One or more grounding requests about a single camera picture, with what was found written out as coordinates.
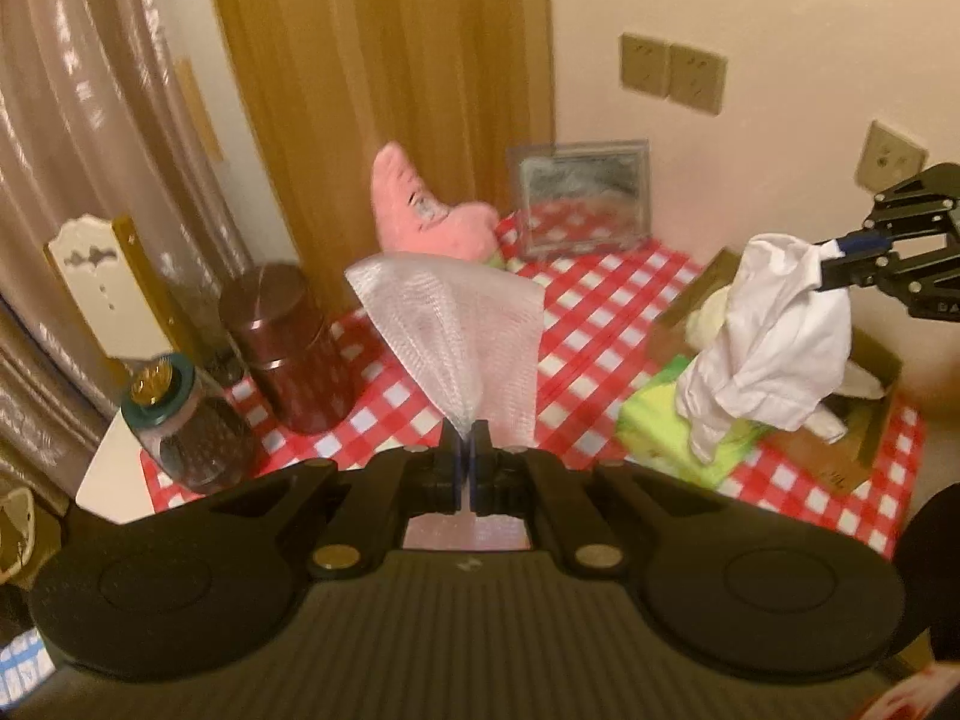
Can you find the blue checked cloth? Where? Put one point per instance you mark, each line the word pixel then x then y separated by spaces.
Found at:
pixel 21 664

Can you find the beige wall socket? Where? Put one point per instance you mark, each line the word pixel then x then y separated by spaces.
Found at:
pixel 643 66
pixel 697 80
pixel 889 159

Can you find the cardboard box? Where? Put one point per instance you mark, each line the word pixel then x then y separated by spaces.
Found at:
pixel 862 435

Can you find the red checked tablecloth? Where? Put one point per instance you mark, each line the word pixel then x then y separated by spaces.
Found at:
pixel 592 330

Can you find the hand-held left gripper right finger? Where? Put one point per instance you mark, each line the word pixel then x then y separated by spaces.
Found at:
pixel 481 466

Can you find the clear acrylic picture frame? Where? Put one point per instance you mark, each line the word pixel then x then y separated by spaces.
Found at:
pixel 581 199

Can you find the brown metal thermos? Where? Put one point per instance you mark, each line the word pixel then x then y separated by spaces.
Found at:
pixel 289 352

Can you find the beige curtain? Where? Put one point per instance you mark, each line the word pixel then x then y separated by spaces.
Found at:
pixel 90 90

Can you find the white carved chair back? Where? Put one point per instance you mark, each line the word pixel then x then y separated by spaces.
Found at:
pixel 97 285

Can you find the pink starfish plush toy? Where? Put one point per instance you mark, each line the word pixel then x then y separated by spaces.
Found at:
pixel 427 210

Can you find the white textured cloth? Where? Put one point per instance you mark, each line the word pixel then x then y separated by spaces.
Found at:
pixel 457 330

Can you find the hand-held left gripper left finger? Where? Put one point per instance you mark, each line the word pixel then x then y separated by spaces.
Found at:
pixel 451 466

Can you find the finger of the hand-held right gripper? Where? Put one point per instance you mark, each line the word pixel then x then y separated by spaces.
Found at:
pixel 911 202
pixel 907 277

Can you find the dark glass jar green lid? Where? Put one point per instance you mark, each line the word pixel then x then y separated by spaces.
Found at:
pixel 195 427

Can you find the plain white cloth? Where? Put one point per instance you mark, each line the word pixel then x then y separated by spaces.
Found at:
pixel 765 337

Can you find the wooden door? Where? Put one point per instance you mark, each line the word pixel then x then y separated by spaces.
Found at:
pixel 390 75

